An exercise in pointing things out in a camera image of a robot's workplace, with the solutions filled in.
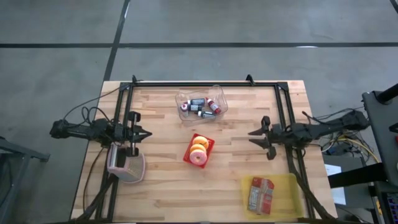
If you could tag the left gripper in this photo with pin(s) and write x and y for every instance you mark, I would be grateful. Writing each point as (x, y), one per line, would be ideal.
(132, 135)

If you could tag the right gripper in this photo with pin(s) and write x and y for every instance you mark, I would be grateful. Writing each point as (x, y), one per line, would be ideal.
(273, 135)

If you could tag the red food colouring bottle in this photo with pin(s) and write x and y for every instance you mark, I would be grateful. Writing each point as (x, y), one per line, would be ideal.
(214, 105)
(184, 106)

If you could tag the orange donut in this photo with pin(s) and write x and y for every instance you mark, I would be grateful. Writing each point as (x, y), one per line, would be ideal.
(194, 147)
(203, 140)

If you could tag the pink donut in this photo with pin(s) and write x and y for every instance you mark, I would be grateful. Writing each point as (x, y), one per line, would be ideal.
(194, 158)

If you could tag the dark food colouring bottle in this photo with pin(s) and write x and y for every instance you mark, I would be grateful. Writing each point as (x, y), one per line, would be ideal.
(206, 114)
(195, 108)

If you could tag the red snack package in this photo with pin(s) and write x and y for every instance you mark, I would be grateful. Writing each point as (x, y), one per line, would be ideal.
(260, 196)

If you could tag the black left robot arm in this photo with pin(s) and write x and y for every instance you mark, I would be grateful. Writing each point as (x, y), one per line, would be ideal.
(81, 132)

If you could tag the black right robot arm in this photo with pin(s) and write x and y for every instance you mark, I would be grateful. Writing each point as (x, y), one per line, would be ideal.
(326, 127)

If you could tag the pink and white basket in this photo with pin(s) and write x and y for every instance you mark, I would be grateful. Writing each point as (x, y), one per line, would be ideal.
(127, 168)

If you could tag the red plastic basket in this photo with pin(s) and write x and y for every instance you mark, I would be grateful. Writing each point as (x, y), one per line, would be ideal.
(211, 146)

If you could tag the clear plastic bin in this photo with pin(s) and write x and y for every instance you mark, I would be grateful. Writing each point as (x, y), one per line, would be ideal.
(220, 93)

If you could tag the yellow plastic tray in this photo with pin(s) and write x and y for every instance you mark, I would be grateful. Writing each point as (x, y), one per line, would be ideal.
(286, 193)

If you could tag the white paper sheet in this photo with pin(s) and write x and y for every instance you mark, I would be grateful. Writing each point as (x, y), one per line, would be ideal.
(335, 183)

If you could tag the black flat bar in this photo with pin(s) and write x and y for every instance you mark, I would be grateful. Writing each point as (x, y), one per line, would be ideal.
(357, 175)

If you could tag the grey equipment cabinet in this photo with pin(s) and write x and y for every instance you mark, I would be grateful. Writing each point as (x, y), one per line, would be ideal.
(381, 130)

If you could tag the grey metal stand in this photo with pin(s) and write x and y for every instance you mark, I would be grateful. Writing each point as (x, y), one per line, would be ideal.
(18, 152)

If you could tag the black equipment cart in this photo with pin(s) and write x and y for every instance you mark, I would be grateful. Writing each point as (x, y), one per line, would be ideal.
(387, 202)

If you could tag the black frame clamp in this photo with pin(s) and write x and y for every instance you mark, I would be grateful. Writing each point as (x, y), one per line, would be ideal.
(249, 79)
(134, 79)

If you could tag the black aluminium table frame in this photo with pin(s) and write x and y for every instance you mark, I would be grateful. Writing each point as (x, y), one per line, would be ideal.
(233, 84)

